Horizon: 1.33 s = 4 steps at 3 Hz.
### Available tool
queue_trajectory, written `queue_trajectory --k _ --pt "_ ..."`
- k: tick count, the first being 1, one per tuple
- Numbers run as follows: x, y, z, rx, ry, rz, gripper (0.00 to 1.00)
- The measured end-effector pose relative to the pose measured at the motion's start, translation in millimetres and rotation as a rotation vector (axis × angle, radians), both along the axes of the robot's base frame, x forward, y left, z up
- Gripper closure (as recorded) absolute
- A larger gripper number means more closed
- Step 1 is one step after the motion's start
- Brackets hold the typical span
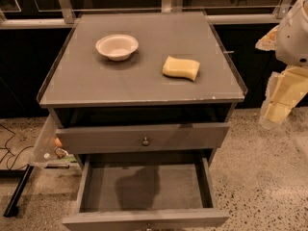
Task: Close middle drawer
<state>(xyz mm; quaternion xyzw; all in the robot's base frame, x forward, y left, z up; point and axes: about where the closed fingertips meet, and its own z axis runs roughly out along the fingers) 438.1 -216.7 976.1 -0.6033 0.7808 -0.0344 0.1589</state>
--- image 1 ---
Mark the black floor cable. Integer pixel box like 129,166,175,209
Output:
0,122,35,171

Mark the yellow sponge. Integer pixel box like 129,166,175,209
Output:
163,56,200,81

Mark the metal railing frame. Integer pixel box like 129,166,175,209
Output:
0,0,296,29

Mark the grey drawer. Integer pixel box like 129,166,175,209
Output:
63,157,229,231
56,122,230,154

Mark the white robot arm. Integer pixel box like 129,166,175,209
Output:
255,0,308,128

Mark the black metal floor bar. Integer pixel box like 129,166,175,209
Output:
0,165,34,218

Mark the grey wooden drawer cabinet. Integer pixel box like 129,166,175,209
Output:
36,11,248,168

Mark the white paper bowl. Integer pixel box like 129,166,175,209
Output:
95,35,139,62

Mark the clear plastic side bin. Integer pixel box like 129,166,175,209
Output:
30,116,79,168

